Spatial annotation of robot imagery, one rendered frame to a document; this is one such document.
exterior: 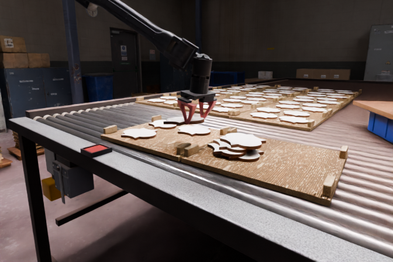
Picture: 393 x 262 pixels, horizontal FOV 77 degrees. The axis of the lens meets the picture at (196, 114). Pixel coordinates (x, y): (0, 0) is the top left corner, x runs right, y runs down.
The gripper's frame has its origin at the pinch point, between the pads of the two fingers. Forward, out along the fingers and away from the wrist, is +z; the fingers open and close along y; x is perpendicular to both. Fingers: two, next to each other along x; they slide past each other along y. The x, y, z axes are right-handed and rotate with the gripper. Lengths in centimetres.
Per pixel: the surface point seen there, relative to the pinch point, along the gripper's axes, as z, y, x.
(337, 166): 4.1, -16.5, 39.8
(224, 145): 5.4, -1.8, 11.4
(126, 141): 14.4, 10.5, -22.8
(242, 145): 3.4, -3.4, 16.8
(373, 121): 1, -70, 41
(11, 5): -30, -85, -555
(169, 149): 11.5, 5.3, -5.0
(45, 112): 29, 10, -105
